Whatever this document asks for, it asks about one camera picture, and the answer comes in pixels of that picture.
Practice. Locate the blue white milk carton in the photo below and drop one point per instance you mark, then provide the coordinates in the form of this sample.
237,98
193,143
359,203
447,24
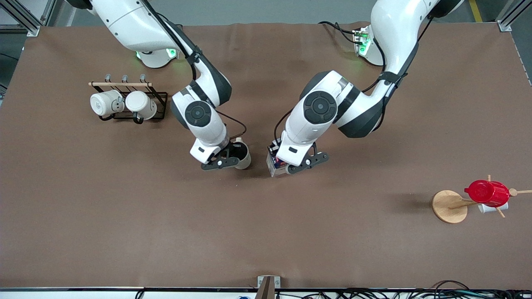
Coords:
272,167

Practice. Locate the white cup with dark inside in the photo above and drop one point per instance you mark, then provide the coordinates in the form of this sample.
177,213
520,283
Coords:
247,160

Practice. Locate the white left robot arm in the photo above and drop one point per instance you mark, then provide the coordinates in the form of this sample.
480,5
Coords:
395,25

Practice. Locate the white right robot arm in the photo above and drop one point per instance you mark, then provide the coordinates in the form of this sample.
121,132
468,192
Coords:
133,25

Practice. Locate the red plastic cup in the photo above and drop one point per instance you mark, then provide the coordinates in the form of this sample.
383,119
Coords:
488,193

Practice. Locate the small white cup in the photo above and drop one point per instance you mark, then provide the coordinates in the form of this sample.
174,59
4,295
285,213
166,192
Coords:
492,208

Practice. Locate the brown table cover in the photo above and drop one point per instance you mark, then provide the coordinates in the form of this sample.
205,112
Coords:
124,216

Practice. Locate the wooden mug tree stand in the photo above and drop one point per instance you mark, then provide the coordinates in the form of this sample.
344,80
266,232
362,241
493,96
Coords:
447,207

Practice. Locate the metal bracket with wooden post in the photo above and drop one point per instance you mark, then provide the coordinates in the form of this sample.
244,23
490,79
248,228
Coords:
268,286

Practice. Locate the aluminium frame profile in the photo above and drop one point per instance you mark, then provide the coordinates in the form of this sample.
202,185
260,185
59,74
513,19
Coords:
509,16
25,18

